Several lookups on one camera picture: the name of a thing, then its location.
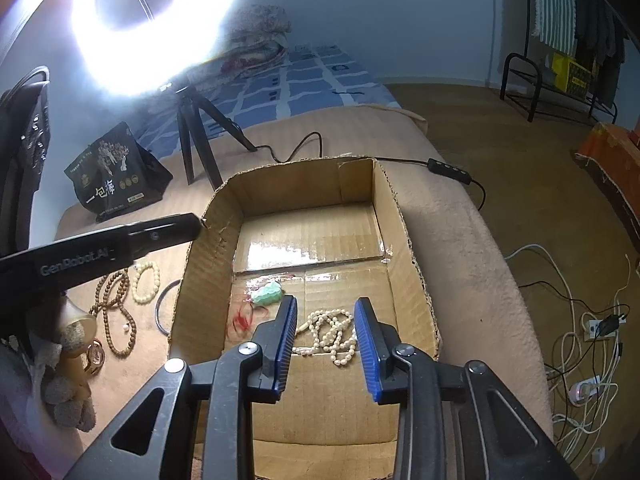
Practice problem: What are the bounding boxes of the brown wooden bead necklace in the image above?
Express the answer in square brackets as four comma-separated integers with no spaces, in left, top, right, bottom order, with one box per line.
[88,266,138,359]

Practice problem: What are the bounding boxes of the pale jade bead bracelet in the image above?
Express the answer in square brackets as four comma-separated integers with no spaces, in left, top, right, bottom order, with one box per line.
[130,261,163,305]

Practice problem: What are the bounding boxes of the dark thin bangle ring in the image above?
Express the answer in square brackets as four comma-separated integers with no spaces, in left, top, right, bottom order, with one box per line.
[154,278,182,337]

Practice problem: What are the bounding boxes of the red strap wristwatch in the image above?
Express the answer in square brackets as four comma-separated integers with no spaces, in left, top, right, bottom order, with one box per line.
[84,339,105,376]

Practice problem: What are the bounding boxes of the white pearl necklace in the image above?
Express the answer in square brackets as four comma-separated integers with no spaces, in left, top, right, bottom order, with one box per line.
[292,308,359,366]

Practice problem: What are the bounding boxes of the green jade pendant red cord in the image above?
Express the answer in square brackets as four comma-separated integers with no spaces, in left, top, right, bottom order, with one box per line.
[226,282,288,336]

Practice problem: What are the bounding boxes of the gloved hand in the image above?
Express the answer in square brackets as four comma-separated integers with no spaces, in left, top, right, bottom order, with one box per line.
[0,288,99,461]

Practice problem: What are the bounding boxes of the black snack bag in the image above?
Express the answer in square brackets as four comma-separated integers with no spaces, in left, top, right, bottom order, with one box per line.
[64,122,172,222]

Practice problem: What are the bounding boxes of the white power strip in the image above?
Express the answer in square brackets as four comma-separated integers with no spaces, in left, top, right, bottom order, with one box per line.
[567,375,601,406]

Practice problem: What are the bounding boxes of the black tripod stand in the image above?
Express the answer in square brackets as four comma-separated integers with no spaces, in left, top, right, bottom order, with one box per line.
[171,77,257,190]

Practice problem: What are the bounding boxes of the cardboard box tray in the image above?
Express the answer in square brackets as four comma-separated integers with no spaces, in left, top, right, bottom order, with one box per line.
[169,157,440,479]

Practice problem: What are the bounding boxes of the folded floral quilt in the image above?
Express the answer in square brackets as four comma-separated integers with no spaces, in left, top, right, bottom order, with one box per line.
[219,4,292,78]

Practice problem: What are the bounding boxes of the blue patterned bed sheet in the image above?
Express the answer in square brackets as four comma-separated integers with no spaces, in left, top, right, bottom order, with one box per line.
[134,44,402,162]

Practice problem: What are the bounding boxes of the orange cloth covered furniture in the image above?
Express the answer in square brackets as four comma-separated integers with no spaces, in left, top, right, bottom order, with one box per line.
[574,122,639,250]

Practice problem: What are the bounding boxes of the black clothes rack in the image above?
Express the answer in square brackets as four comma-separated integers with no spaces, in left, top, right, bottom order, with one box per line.
[499,0,628,126]

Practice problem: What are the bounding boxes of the yellow black box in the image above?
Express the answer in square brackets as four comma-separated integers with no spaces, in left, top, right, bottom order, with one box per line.
[551,52,591,98]

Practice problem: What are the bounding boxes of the dark hanging clothes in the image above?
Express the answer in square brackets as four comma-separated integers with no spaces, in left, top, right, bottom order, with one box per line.
[575,0,626,107]

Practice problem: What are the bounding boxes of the striped hanging towel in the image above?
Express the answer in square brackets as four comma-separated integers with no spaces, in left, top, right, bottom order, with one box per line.
[532,0,576,56]

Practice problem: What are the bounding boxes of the white tangled cables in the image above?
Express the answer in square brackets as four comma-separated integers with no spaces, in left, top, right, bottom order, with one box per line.
[504,244,634,466]

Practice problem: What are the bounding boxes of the bright ring light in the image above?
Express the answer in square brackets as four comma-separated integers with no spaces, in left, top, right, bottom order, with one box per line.
[70,0,235,98]

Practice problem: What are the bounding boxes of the black ring light cable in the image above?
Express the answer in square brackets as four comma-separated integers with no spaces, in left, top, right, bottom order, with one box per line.
[254,130,487,212]

